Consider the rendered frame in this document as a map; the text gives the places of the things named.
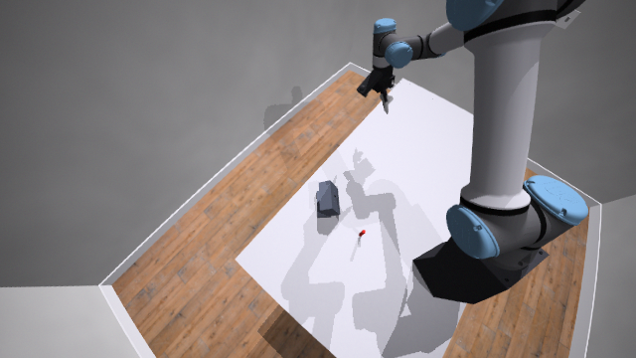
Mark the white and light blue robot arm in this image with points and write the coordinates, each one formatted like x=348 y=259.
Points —
x=493 y=216

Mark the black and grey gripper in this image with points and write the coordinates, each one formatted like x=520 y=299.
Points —
x=383 y=84

